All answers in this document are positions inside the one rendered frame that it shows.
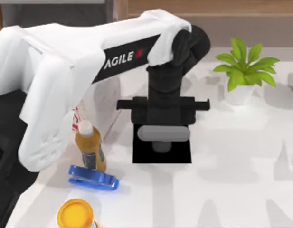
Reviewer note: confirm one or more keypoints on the green plant in white pot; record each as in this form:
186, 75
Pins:
243, 69

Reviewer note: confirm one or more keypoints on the orange bottle with white cap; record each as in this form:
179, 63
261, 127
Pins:
90, 145

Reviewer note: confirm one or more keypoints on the blue stapler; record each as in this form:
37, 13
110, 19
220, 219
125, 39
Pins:
91, 178

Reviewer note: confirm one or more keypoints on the can with yellow lid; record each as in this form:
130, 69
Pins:
76, 213

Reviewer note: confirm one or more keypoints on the grey cabinet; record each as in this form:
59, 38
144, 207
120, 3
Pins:
53, 12

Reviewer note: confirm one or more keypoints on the wooden cupboard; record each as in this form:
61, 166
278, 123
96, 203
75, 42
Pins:
231, 21

